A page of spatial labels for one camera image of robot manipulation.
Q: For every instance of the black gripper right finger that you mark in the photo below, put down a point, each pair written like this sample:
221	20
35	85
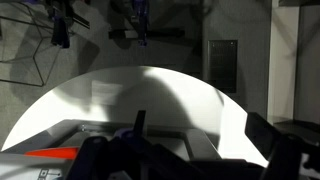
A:
266	136

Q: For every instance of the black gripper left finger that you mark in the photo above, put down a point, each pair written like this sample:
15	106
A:
88	156

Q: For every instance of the grey toy stove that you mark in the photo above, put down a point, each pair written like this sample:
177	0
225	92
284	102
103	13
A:
186	141

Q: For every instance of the black perforated floor plate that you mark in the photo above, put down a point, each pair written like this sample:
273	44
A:
222	66

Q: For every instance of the white wall panel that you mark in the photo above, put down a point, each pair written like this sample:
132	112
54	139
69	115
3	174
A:
281	60

